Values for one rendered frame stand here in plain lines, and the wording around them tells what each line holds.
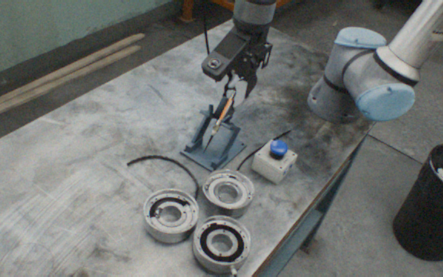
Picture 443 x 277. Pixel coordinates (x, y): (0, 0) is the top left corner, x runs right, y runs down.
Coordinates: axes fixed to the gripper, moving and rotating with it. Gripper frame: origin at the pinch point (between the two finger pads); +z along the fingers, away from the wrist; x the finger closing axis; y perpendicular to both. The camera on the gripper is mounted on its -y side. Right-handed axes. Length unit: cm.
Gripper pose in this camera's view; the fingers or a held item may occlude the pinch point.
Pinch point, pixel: (228, 104)
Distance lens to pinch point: 94.9
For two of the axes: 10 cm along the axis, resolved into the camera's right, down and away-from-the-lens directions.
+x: -8.0, -4.9, 3.6
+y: 5.8, -4.8, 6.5
